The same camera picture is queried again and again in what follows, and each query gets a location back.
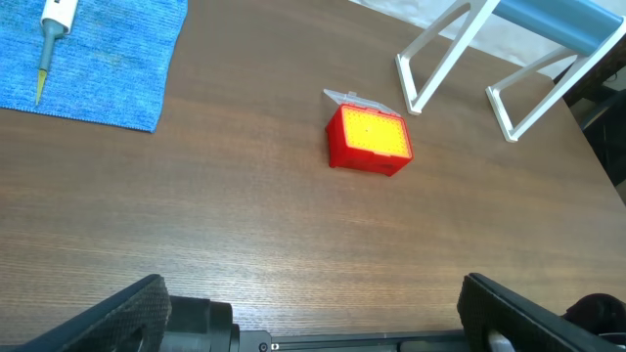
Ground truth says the blue cloth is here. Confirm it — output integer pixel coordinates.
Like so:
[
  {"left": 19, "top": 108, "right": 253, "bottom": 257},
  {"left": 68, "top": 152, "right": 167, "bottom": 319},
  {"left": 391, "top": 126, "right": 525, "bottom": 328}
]
[{"left": 0, "top": 0, "right": 190, "bottom": 134}]

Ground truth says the mounting rail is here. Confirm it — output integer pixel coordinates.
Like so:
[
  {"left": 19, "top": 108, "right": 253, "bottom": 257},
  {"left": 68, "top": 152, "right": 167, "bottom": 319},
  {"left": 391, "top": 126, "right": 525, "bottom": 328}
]
[{"left": 239, "top": 329, "right": 466, "bottom": 352}]

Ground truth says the white and blue stand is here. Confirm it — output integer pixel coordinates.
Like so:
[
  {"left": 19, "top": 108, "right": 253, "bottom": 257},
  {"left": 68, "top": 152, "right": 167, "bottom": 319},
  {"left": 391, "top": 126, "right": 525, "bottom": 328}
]
[{"left": 394, "top": 0, "right": 626, "bottom": 144}]

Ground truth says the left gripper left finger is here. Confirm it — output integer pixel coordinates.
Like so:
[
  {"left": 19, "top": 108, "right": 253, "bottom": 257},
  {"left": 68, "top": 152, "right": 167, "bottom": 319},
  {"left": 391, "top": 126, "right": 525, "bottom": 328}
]
[{"left": 7, "top": 273, "right": 173, "bottom": 352}]

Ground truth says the white pipette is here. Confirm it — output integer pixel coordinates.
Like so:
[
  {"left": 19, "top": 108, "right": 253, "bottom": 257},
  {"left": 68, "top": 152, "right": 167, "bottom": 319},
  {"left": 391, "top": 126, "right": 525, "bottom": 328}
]
[{"left": 33, "top": 0, "right": 80, "bottom": 107}]

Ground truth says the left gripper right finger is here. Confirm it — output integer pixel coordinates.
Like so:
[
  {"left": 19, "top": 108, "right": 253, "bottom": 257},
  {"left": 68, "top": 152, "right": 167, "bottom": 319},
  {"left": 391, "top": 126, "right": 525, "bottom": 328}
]
[{"left": 456, "top": 272, "right": 626, "bottom": 352}]

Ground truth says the red and yellow tip box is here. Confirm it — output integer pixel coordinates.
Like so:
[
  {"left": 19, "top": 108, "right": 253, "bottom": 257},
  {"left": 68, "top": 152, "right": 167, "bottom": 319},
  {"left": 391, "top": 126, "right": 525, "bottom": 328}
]
[{"left": 322, "top": 88, "right": 415, "bottom": 178}]

